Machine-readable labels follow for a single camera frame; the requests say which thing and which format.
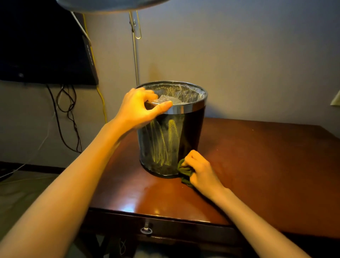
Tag person's left hand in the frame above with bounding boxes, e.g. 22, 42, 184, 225
114, 87, 174, 131

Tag person's right hand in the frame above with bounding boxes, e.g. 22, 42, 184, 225
181, 150, 226, 200

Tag green cleaning cloth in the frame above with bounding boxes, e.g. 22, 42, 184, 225
177, 158, 194, 189

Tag black metal trash bin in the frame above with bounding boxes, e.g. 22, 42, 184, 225
136, 80, 208, 179

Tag clear plastic bin liner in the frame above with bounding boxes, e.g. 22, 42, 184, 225
141, 82, 207, 106

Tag person's right forearm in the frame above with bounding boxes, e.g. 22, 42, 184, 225
212, 187, 311, 258

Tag person's left forearm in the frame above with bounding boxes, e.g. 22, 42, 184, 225
0, 119, 128, 258

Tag brown wooden table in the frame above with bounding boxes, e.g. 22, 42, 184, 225
79, 118, 340, 258

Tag white trousers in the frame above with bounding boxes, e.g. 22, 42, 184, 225
134, 246, 202, 258

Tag grey shade metal lamp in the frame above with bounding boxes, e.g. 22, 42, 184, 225
56, 0, 170, 87

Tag black television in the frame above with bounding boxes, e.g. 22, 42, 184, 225
0, 0, 99, 86

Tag black cables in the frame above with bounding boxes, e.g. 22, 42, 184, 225
46, 84, 83, 154

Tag white cable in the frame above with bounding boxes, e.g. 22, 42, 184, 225
0, 11, 92, 180

